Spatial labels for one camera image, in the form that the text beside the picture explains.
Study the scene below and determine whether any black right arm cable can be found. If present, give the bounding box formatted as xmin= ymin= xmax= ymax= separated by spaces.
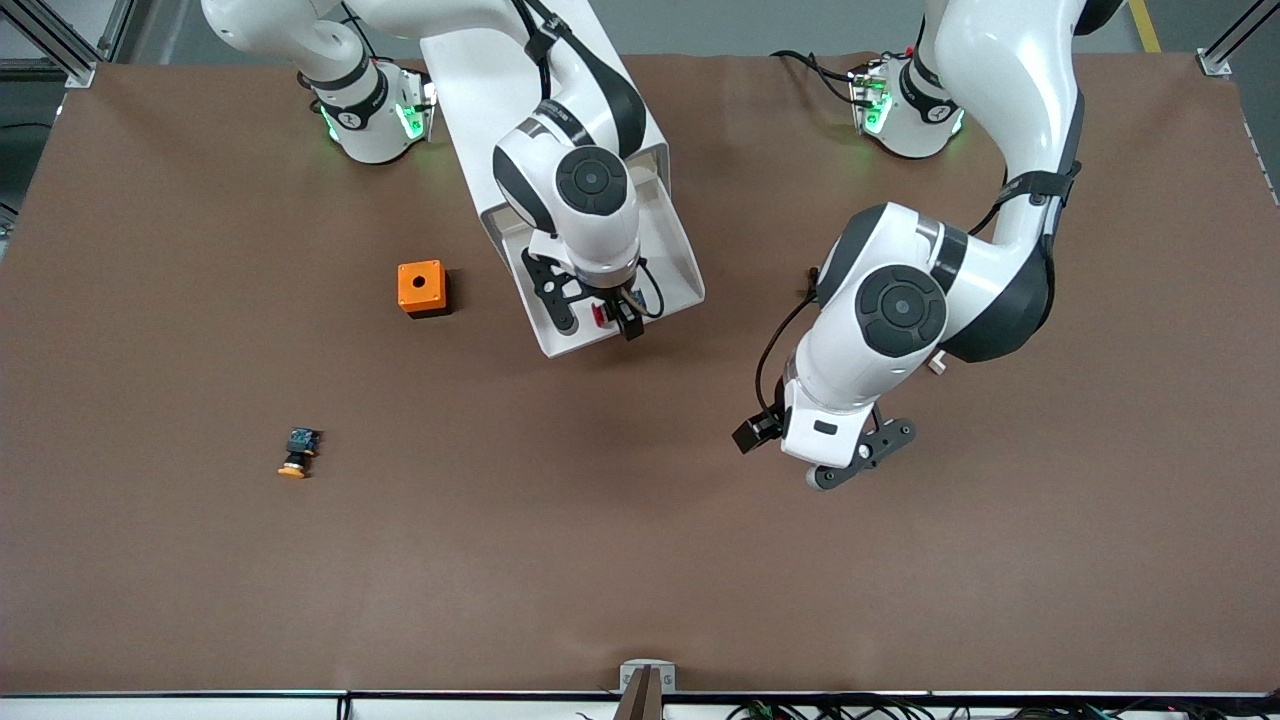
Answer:
xmin=636 ymin=256 xmax=668 ymax=323

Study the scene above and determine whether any white table edge rail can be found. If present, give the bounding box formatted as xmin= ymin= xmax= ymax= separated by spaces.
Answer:
xmin=0 ymin=691 xmax=1280 ymax=720

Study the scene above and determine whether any orange button enclosure box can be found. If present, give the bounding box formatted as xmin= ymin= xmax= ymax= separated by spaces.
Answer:
xmin=397 ymin=260 xmax=452 ymax=320

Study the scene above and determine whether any black cable bundle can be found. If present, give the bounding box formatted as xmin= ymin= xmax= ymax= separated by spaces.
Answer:
xmin=730 ymin=698 xmax=1280 ymax=720

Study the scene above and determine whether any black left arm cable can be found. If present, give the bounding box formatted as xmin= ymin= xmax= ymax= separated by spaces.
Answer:
xmin=754 ymin=292 xmax=819 ymax=419

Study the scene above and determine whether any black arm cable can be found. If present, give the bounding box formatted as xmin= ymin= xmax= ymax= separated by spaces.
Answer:
xmin=754 ymin=292 xmax=819 ymax=419
xmin=636 ymin=256 xmax=668 ymax=323

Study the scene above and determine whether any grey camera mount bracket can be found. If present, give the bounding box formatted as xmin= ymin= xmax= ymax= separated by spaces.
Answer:
xmin=618 ymin=659 xmax=678 ymax=696

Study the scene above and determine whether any brown camera post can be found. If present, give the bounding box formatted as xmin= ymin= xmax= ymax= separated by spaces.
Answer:
xmin=612 ymin=665 xmax=666 ymax=720

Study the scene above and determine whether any aluminium frame post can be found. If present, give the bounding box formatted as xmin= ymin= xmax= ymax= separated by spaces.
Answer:
xmin=0 ymin=0 xmax=136 ymax=89
xmin=1198 ymin=0 xmax=1280 ymax=77

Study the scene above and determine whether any yellow mushroom push button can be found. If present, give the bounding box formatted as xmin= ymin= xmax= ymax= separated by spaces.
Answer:
xmin=277 ymin=427 xmax=323 ymax=480

